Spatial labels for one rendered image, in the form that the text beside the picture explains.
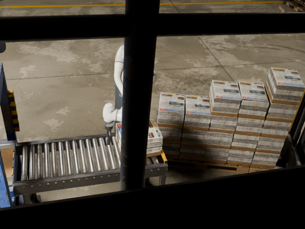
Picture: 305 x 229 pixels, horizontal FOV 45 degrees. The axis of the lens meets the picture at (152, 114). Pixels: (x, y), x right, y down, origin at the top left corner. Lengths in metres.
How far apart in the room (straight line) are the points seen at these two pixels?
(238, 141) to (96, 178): 1.78
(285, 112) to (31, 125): 3.20
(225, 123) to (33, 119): 2.63
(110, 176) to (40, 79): 3.15
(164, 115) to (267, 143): 1.22
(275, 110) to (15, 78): 4.00
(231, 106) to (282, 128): 0.64
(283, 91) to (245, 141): 0.75
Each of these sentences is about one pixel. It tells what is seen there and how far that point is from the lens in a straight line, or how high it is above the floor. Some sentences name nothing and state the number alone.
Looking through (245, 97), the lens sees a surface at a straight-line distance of 4.03.
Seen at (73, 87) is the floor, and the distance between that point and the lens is 5.88.
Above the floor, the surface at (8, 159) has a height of 0.80.
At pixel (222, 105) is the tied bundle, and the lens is 3.99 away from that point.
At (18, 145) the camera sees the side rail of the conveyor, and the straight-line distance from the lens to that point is 3.68.
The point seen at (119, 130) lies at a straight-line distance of 3.38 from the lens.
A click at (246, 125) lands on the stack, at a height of 0.74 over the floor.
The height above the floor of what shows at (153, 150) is 0.87.
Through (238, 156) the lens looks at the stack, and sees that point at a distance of 4.47.
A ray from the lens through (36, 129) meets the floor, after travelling 5.11.
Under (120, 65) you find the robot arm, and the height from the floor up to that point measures 1.55.
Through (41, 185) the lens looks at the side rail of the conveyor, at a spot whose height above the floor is 0.76.
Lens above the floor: 3.17
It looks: 36 degrees down
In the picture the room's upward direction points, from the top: 5 degrees clockwise
